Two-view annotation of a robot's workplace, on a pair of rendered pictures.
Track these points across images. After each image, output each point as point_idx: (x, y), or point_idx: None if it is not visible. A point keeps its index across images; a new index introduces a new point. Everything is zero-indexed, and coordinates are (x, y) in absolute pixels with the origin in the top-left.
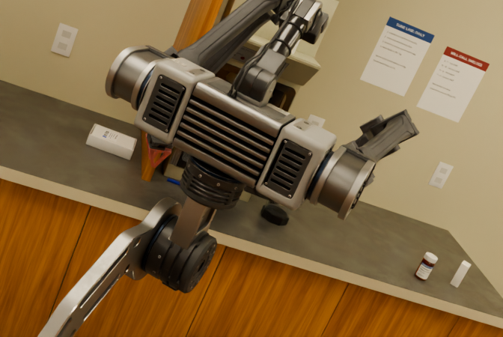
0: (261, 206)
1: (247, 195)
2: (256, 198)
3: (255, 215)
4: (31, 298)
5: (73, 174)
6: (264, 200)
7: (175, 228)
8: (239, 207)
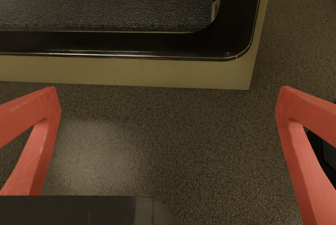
0: (311, 88)
1: (237, 73)
2: (289, 42)
3: (277, 187)
4: None
5: None
6: (324, 40)
7: None
8: (200, 156)
